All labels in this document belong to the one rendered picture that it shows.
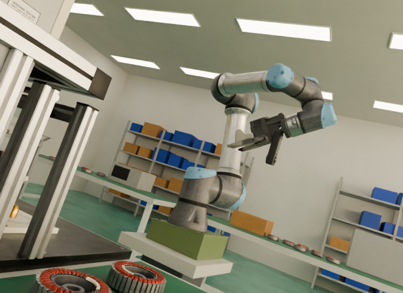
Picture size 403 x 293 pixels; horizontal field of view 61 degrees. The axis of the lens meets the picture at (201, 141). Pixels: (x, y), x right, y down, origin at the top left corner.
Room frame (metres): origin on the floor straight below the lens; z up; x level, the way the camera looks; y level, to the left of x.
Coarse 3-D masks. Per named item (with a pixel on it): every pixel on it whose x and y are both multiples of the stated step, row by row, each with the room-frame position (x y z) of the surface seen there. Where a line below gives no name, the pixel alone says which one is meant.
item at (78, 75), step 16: (0, 0) 0.41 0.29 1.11; (0, 16) 0.42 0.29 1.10; (16, 16) 0.43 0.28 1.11; (0, 32) 0.42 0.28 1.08; (16, 32) 0.44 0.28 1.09; (32, 32) 0.46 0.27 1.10; (16, 48) 0.45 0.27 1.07; (32, 48) 0.47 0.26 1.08; (48, 48) 0.49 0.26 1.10; (64, 48) 0.51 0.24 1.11; (48, 64) 0.50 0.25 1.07; (64, 64) 0.52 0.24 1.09; (80, 64) 0.55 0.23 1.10; (32, 80) 0.68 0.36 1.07; (48, 80) 0.62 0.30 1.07; (64, 80) 0.57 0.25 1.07; (80, 80) 0.56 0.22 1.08; (96, 80) 0.59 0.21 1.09; (96, 96) 0.61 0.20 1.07
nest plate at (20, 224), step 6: (18, 216) 0.83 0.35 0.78; (24, 216) 0.85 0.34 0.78; (30, 216) 0.87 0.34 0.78; (12, 222) 0.76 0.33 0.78; (18, 222) 0.78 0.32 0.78; (24, 222) 0.79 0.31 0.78; (6, 228) 0.71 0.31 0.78; (12, 228) 0.72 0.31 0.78; (18, 228) 0.74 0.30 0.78; (24, 228) 0.75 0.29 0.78; (54, 228) 0.83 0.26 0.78
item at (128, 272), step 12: (120, 264) 0.70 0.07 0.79; (132, 264) 0.74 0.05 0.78; (108, 276) 0.68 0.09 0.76; (120, 276) 0.66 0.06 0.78; (132, 276) 0.65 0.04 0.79; (144, 276) 0.71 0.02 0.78; (156, 276) 0.71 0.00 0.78; (120, 288) 0.65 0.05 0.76; (132, 288) 0.65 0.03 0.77; (144, 288) 0.65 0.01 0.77; (156, 288) 0.67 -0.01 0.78
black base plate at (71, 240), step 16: (32, 208) 1.03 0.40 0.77; (64, 224) 0.96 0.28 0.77; (0, 240) 0.66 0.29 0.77; (16, 240) 0.69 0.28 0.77; (64, 240) 0.81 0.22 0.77; (80, 240) 0.85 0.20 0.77; (96, 240) 0.90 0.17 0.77; (0, 256) 0.58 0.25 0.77; (16, 256) 0.61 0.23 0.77; (48, 256) 0.66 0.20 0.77; (64, 256) 0.70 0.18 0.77; (80, 256) 0.74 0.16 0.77; (96, 256) 0.79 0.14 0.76; (112, 256) 0.85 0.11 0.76; (128, 256) 0.91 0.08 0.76; (0, 272) 0.58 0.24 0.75
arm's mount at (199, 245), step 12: (156, 228) 1.28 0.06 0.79; (168, 228) 1.26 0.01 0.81; (180, 228) 1.24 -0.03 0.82; (156, 240) 1.28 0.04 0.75; (168, 240) 1.25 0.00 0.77; (180, 240) 1.23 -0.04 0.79; (192, 240) 1.21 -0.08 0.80; (204, 240) 1.20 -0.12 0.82; (216, 240) 1.29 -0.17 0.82; (180, 252) 1.22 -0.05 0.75; (192, 252) 1.20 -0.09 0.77; (204, 252) 1.23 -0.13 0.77; (216, 252) 1.32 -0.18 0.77
